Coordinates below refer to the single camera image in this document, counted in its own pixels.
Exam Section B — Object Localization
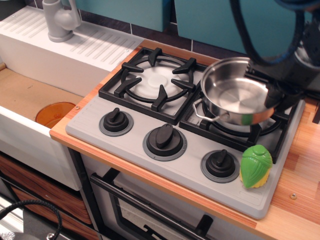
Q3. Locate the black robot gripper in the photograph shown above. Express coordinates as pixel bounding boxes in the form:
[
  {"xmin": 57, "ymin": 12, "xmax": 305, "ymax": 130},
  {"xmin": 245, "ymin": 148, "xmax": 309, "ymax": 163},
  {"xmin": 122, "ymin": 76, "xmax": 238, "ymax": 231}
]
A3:
[{"xmin": 246, "ymin": 47, "xmax": 320, "ymax": 112}]

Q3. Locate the stainless steel pot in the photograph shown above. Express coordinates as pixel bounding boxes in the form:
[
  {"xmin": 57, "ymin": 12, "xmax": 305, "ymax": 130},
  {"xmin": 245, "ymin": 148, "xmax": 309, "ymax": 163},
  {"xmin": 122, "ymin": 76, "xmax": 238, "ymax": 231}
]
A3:
[{"xmin": 192, "ymin": 57, "xmax": 276, "ymax": 126}]

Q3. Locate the green yellow toy corncob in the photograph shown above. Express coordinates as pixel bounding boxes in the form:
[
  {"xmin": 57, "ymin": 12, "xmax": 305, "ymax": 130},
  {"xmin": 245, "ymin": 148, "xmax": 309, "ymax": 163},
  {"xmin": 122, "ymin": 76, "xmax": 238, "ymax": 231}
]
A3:
[{"xmin": 239, "ymin": 144, "xmax": 273, "ymax": 189}]

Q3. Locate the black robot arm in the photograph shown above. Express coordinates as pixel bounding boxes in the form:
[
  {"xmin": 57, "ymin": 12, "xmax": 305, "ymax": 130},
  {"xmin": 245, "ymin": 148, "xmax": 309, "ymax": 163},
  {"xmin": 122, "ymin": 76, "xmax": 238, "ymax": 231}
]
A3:
[{"xmin": 229, "ymin": 0, "xmax": 320, "ymax": 111}]

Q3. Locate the black right stove knob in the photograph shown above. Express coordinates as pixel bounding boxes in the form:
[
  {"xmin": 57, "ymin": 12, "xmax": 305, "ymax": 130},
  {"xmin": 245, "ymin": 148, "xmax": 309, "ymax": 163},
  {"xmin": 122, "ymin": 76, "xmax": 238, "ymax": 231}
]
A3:
[{"xmin": 200, "ymin": 149, "xmax": 240, "ymax": 184}]

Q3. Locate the black stove knob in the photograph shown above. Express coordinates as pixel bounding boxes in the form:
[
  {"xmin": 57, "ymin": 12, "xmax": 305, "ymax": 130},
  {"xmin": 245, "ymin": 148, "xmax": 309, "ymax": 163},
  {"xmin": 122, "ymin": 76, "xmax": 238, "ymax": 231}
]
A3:
[
  {"xmin": 200, "ymin": 149, "xmax": 240, "ymax": 184},
  {"xmin": 99, "ymin": 107, "xmax": 134, "ymax": 137},
  {"xmin": 142, "ymin": 123, "xmax": 188, "ymax": 162}
]

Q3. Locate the grey toy stove top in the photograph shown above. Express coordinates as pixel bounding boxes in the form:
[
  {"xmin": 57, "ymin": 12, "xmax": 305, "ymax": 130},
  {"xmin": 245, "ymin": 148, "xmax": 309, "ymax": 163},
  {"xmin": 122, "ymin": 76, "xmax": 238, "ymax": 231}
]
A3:
[{"xmin": 65, "ymin": 46, "xmax": 306, "ymax": 221}]

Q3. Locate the black middle stove knob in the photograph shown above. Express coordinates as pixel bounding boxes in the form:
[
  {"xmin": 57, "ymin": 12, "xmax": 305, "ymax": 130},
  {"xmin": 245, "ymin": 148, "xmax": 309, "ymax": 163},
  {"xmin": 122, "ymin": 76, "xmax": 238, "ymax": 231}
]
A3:
[{"xmin": 142, "ymin": 123, "xmax": 188, "ymax": 162}]

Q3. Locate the black left stove knob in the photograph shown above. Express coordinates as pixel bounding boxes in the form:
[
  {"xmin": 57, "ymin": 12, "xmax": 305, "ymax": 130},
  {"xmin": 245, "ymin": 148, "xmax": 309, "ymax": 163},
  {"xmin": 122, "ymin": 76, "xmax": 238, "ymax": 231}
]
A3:
[{"xmin": 99, "ymin": 107, "xmax": 134, "ymax": 137}]

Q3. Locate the black right burner grate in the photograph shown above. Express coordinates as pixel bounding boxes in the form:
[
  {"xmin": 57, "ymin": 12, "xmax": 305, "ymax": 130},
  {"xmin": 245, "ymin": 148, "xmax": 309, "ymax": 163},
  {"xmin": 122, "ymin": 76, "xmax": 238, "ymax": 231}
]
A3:
[{"xmin": 179, "ymin": 69, "xmax": 302, "ymax": 165}]

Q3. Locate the black burner grate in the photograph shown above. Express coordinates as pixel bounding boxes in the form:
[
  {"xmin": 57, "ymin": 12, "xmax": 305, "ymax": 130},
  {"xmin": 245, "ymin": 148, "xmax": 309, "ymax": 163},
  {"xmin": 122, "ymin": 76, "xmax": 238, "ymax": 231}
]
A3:
[
  {"xmin": 98, "ymin": 47, "xmax": 206, "ymax": 125},
  {"xmin": 179, "ymin": 69, "xmax": 302, "ymax": 165}
]

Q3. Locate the teal cabinet right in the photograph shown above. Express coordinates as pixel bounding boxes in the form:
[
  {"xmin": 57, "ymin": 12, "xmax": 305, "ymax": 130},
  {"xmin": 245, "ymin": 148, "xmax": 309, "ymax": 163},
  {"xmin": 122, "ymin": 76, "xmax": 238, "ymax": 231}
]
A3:
[{"xmin": 174, "ymin": 0, "xmax": 296, "ymax": 57}]

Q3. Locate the teal cabinet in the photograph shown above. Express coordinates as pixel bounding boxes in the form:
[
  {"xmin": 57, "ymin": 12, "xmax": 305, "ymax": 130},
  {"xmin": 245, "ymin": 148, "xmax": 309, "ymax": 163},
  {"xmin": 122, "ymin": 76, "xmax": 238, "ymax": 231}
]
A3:
[
  {"xmin": 76, "ymin": 0, "xmax": 172, "ymax": 32},
  {"xmin": 174, "ymin": 0, "xmax": 296, "ymax": 57}
]

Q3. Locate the black left burner grate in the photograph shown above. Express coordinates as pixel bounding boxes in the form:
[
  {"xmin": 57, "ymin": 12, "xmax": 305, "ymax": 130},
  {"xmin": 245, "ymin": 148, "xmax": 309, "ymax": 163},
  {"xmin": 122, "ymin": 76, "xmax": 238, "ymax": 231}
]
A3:
[{"xmin": 98, "ymin": 47, "xmax": 206, "ymax": 125}]

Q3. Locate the teal cabinet left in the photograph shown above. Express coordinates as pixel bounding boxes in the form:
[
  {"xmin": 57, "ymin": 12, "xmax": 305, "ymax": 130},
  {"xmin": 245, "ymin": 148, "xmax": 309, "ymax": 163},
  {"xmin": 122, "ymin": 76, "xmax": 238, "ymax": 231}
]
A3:
[{"xmin": 76, "ymin": 0, "xmax": 172, "ymax": 32}]

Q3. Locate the grey toy faucet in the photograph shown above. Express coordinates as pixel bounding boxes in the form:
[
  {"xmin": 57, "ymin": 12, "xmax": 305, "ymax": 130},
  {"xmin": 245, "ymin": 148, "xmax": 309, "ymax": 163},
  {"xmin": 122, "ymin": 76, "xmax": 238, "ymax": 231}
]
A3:
[{"xmin": 42, "ymin": 0, "xmax": 81, "ymax": 43}]

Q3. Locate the orange sink drain plate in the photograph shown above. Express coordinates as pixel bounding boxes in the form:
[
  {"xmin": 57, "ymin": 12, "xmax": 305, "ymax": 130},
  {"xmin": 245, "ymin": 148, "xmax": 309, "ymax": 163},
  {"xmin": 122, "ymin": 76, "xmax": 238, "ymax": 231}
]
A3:
[{"xmin": 35, "ymin": 102, "xmax": 76, "ymax": 129}]

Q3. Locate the white toy sink unit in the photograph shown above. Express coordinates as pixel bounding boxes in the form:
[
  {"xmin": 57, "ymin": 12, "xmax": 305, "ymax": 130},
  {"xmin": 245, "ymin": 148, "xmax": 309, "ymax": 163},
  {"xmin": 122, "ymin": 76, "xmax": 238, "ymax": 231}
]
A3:
[{"xmin": 0, "ymin": 6, "xmax": 142, "ymax": 191}]

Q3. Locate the wooden drawer front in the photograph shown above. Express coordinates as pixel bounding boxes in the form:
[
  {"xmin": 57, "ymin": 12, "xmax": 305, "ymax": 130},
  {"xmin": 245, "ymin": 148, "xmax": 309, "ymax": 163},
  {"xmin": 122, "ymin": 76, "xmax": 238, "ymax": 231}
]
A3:
[{"xmin": 0, "ymin": 152, "xmax": 99, "ymax": 240}]

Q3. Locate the oven door with handle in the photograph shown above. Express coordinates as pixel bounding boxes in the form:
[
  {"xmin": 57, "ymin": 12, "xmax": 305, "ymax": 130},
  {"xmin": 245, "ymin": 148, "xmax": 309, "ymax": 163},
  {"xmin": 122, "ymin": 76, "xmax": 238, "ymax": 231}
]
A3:
[{"xmin": 89, "ymin": 167, "xmax": 251, "ymax": 240}]

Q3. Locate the black braided cable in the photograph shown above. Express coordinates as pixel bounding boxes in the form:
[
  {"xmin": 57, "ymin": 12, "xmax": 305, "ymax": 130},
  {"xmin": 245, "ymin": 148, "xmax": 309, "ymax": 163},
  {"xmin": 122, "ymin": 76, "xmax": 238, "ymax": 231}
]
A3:
[{"xmin": 0, "ymin": 199, "xmax": 63, "ymax": 240}]

